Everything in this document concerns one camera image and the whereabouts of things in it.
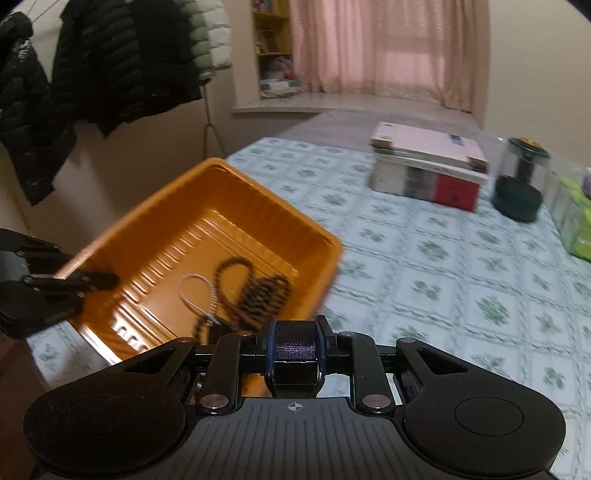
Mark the white grey puffer jacket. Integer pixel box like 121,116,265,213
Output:
177,0,232,88

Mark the wide black wristband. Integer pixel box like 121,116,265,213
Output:
269,320,325,400

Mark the orange plastic tray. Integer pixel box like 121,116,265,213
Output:
53,158,346,398

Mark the yellow shelf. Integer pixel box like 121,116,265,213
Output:
251,0,294,100

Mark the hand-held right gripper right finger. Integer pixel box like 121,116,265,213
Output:
315,315,471,415

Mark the large black puffer jacket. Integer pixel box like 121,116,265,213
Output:
48,0,205,138

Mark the coat rack pole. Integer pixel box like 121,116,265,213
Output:
202,83,228,160

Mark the stack of books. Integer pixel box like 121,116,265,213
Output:
369,121,491,174

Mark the green tissue pack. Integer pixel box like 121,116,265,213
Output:
555,178,591,260

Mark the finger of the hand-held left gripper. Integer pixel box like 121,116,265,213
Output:
21,270,120,297
0,228,66,268

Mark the small black puffer jacket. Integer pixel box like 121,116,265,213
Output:
0,11,78,207

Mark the pink curtain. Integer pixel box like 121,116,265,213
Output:
288,0,477,114

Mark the dark bead necklace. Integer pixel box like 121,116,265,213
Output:
195,257,293,341

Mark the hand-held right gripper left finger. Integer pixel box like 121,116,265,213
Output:
121,318,276,415

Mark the white and red box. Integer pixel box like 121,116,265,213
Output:
368,151,489,213

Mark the clear bead bracelet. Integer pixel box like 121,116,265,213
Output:
178,273,222,326

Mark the clear jar with dark base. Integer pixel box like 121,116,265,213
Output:
489,136,553,224

